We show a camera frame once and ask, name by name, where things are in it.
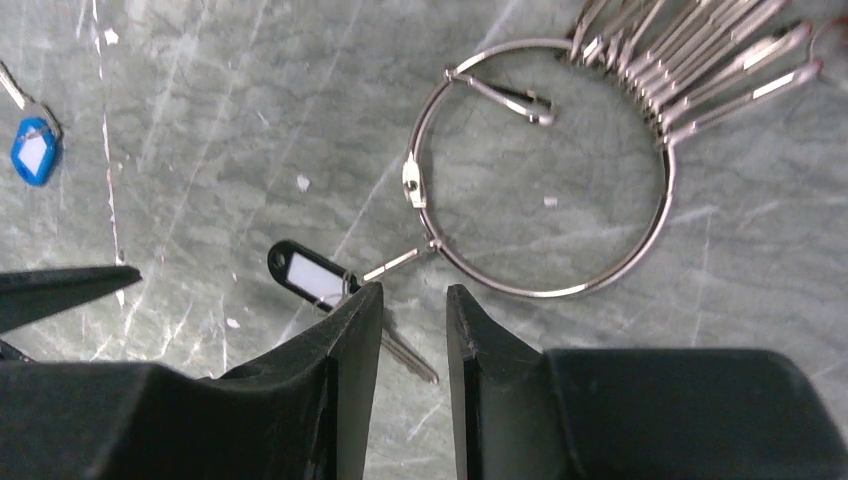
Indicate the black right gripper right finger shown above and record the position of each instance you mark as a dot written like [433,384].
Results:
[629,413]

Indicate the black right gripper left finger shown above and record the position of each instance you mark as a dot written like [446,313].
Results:
[300,411]

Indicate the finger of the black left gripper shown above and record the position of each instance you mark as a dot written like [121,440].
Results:
[32,295]

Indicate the key with black tag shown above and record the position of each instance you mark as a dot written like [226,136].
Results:
[326,285]

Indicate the key with blue tag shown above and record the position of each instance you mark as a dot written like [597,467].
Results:
[36,146]

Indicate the bunch of silver clips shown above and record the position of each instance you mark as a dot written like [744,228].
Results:
[701,54]

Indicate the key with red tag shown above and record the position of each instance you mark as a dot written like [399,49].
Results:
[829,44]

